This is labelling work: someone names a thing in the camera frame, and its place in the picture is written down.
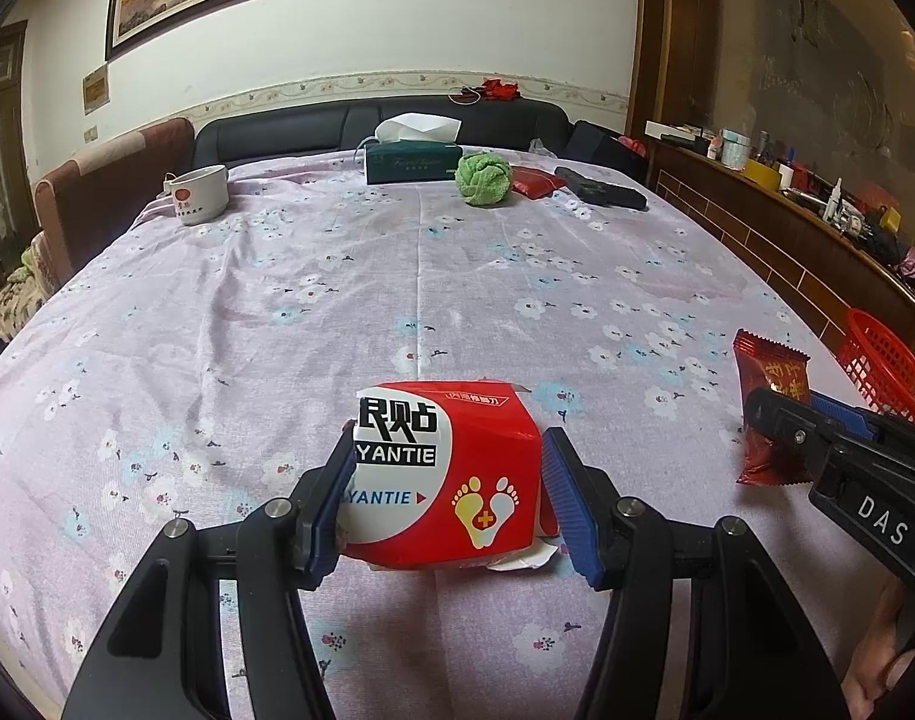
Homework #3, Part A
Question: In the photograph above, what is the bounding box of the black leather sofa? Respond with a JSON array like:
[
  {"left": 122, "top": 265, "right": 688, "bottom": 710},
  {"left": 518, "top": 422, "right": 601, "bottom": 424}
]
[{"left": 192, "top": 94, "right": 573, "bottom": 167}]

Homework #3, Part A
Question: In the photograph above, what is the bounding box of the red item on sofa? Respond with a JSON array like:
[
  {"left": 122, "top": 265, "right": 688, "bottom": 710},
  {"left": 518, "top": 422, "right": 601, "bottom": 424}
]
[{"left": 448, "top": 78, "right": 521, "bottom": 107}]

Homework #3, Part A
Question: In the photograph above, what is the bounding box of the floral lilac tablecloth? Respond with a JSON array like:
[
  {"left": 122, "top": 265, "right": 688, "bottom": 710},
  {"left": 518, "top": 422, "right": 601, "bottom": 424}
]
[{"left": 0, "top": 145, "right": 902, "bottom": 720}]

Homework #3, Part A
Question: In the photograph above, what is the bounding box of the red plastic trash basket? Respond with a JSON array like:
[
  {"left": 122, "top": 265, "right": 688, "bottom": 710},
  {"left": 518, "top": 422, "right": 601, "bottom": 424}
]
[{"left": 836, "top": 309, "right": 915, "bottom": 424}]

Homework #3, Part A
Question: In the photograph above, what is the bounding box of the wooden brick-pattern counter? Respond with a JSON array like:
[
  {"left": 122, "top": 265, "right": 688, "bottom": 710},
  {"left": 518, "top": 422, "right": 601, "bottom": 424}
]
[{"left": 647, "top": 142, "right": 915, "bottom": 355}]

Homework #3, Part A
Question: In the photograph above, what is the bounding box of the white mug red logo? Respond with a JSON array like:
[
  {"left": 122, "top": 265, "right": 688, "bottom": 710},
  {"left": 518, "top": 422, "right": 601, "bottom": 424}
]
[{"left": 163, "top": 164, "right": 229, "bottom": 226}]

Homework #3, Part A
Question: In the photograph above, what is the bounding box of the green crumpled cloth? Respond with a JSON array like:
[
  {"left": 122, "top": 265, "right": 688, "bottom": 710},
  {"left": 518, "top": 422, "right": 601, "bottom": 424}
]
[{"left": 455, "top": 153, "right": 512, "bottom": 206}]

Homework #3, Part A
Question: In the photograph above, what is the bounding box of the person right hand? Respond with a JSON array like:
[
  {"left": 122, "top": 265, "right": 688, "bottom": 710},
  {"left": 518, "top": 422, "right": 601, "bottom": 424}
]
[{"left": 841, "top": 578, "right": 915, "bottom": 720}]

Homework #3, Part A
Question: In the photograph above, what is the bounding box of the black pistol-shaped object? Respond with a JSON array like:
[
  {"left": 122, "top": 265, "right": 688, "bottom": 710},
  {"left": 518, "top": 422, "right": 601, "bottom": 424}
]
[{"left": 555, "top": 167, "right": 647, "bottom": 211}]

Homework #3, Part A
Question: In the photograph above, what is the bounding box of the small wall plaque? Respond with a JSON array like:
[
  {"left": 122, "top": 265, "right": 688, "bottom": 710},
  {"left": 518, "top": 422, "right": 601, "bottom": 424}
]
[{"left": 82, "top": 64, "right": 110, "bottom": 115}]

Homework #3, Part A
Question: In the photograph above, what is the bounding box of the dark green tissue box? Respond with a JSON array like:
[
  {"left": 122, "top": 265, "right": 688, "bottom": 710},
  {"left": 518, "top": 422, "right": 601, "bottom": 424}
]
[{"left": 355, "top": 112, "right": 462, "bottom": 185}]

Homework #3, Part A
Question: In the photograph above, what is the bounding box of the dark red snack wrapper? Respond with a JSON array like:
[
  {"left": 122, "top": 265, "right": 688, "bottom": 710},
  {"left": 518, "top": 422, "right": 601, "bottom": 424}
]
[{"left": 732, "top": 328, "right": 810, "bottom": 486}]

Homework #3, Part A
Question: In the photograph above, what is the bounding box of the red white foot-patch box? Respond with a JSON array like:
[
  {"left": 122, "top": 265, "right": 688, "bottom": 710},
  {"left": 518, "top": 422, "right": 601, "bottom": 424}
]
[{"left": 337, "top": 380, "right": 558, "bottom": 572}]

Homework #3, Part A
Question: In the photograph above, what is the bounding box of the red flat pouch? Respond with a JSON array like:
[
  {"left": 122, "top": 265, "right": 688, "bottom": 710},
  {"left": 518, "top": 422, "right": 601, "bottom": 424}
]
[{"left": 511, "top": 166, "right": 566, "bottom": 200}]

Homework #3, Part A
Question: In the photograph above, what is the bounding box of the brown armchair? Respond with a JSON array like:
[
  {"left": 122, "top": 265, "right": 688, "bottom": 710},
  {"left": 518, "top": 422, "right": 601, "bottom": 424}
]
[{"left": 32, "top": 117, "right": 195, "bottom": 286}]

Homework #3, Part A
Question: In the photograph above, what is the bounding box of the wooden glass door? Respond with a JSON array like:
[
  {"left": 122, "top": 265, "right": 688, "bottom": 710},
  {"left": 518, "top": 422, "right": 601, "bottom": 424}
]
[{"left": 0, "top": 21, "right": 39, "bottom": 288}]

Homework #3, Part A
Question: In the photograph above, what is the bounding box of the floral cushion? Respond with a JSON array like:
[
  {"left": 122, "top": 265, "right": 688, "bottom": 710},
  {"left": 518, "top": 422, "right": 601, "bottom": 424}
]
[{"left": 0, "top": 232, "right": 59, "bottom": 341}]

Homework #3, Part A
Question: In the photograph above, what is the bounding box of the dark bag beside sofa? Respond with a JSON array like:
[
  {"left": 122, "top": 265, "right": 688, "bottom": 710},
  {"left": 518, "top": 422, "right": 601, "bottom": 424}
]
[{"left": 563, "top": 121, "right": 649, "bottom": 184}]

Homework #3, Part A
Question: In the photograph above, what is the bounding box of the yellow container on counter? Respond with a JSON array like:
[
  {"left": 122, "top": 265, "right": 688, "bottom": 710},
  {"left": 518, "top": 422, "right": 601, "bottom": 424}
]
[{"left": 743, "top": 160, "right": 781, "bottom": 192}]

